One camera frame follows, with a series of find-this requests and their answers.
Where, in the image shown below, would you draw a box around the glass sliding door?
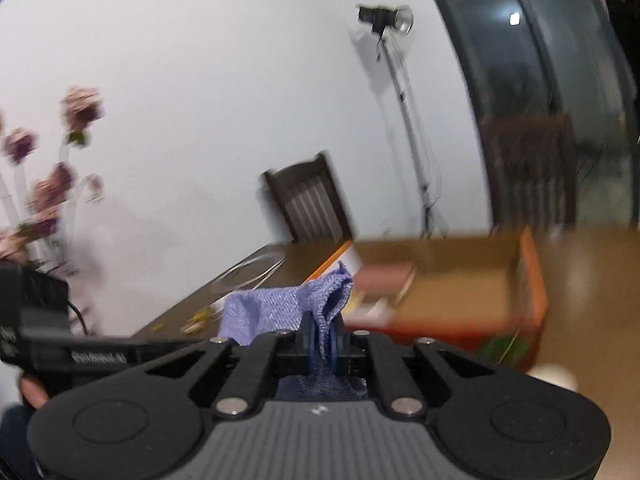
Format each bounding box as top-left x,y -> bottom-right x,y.
417,0 -> 640,233

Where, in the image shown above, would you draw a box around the lavender blue towel cloth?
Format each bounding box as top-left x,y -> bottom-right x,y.
217,261 -> 370,402

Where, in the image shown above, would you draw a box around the dark wooden slatted chair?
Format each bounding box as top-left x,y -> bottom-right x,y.
481,114 -> 579,235
262,152 -> 354,246

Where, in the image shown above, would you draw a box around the small yellow scraps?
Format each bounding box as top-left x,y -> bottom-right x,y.
181,309 -> 222,334

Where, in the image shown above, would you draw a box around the orange and red cardboard box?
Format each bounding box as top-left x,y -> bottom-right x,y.
300,227 -> 549,367

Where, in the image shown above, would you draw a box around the pink artificial flower bouquet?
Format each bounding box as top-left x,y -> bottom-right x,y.
0,85 -> 108,281

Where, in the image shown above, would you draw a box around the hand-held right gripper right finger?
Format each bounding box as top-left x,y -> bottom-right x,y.
326,311 -> 502,421

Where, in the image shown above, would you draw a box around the studio light on stand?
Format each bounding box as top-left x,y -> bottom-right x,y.
356,4 -> 449,239

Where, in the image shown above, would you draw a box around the person's left hand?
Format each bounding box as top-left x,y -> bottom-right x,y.
19,376 -> 52,409

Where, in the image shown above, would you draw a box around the round glass plate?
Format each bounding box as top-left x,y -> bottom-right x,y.
211,254 -> 287,294

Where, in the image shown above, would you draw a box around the white foam ball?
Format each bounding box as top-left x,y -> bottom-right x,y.
529,364 -> 577,392

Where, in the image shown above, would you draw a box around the black cable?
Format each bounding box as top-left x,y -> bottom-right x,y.
66,301 -> 97,336

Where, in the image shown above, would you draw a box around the pink flat box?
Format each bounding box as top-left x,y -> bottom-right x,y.
356,262 -> 417,297

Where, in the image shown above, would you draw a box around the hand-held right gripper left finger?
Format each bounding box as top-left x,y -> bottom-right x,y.
144,311 -> 327,418

